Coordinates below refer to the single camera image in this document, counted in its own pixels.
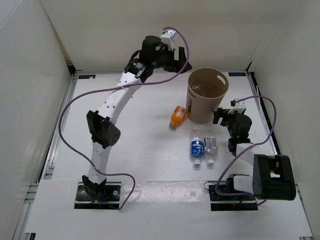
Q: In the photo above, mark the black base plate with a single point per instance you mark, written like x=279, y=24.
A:
x=110, y=199
x=219, y=203

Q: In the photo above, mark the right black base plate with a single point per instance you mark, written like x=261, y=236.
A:
x=219, y=203

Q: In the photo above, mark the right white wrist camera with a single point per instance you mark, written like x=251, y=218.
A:
x=238, y=106

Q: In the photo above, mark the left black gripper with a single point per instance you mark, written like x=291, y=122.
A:
x=175, y=66

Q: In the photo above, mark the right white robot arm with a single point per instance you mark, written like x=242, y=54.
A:
x=272, y=177

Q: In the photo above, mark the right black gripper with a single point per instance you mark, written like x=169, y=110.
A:
x=220, y=113

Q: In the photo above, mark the brown cylindrical bin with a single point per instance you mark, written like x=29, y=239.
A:
x=201, y=109

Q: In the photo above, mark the blue label plastic bottle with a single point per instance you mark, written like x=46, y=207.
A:
x=197, y=145

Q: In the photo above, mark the small clear labelled bottle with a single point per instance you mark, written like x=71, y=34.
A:
x=210, y=147

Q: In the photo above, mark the orange plastic bottle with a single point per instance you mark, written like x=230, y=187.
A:
x=177, y=117

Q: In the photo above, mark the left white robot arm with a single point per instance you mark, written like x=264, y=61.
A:
x=102, y=122

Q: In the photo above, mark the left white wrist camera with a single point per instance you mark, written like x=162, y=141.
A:
x=167, y=37

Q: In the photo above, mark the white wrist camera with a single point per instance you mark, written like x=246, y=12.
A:
x=238, y=106
x=167, y=37

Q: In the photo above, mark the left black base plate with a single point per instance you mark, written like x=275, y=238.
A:
x=110, y=199

